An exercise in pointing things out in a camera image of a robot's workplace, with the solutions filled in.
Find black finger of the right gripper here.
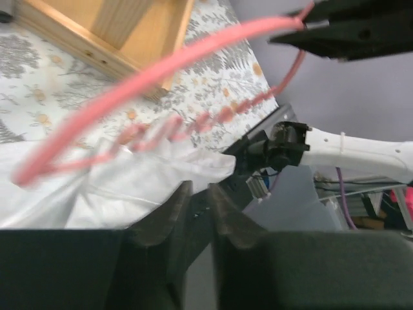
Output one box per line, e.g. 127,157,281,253
268,26,412,61
304,0,412,26

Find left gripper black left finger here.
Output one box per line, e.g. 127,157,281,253
124,181,192,309

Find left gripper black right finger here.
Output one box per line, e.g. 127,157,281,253
208,184,267,309

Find white cloth garment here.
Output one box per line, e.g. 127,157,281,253
1,140,236,229

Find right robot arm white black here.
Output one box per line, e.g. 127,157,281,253
270,1,412,184

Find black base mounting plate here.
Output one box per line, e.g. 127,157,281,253
219,129,279,211

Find floral table mat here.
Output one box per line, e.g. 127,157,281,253
1,1,268,149

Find wooden clothes rack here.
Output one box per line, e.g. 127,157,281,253
15,0,194,79

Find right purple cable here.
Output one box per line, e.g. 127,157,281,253
335,166,358,230

